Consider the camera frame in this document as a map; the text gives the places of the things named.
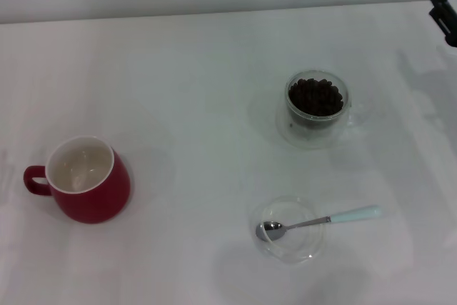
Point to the red ceramic mug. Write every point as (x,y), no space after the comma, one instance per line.
(96,205)

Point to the coffee beans heap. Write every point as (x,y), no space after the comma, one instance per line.
(316,99)

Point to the clear glass saucer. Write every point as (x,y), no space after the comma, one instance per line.
(303,248)

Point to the double-wall glass cup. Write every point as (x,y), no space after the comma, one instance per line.
(285,130)

